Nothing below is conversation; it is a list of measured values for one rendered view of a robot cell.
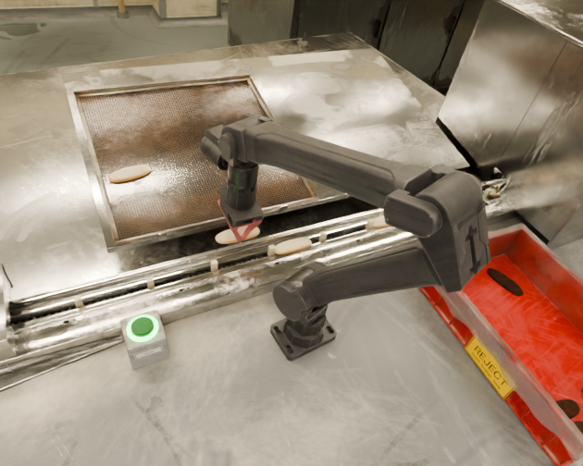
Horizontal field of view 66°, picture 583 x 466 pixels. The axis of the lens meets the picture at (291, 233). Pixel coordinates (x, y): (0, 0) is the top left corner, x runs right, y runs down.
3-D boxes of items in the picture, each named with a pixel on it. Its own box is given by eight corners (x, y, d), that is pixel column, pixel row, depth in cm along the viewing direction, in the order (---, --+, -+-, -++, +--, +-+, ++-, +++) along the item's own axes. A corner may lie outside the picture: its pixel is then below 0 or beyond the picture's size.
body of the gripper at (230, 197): (233, 227, 86) (235, 200, 81) (216, 193, 92) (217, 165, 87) (264, 221, 89) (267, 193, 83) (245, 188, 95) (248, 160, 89)
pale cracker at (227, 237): (218, 247, 94) (218, 243, 93) (213, 234, 96) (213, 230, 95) (262, 236, 97) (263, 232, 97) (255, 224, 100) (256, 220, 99)
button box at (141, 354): (131, 381, 86) (123, 352, 78) (123, 347, 90) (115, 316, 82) (174, 366, 89) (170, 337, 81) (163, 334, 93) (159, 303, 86)
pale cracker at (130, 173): (111, 185, 104) (110, 182, 103) (105, 174, 105) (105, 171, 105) (153, 174, 108) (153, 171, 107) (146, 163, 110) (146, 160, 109)
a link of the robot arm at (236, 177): (241, 168, 78) (266, 158, 81) (217, 148, 81) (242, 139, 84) (239, 198, 83) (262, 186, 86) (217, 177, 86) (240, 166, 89)
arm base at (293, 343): (289, 362, 89) (337, 338, 94) (294, 341, 83) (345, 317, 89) (267, 329, 94) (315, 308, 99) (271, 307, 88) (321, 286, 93)
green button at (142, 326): (134, 342, 80) (133, 337, 79) (130, 324, 82) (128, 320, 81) (156, 336, 82) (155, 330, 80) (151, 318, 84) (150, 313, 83)
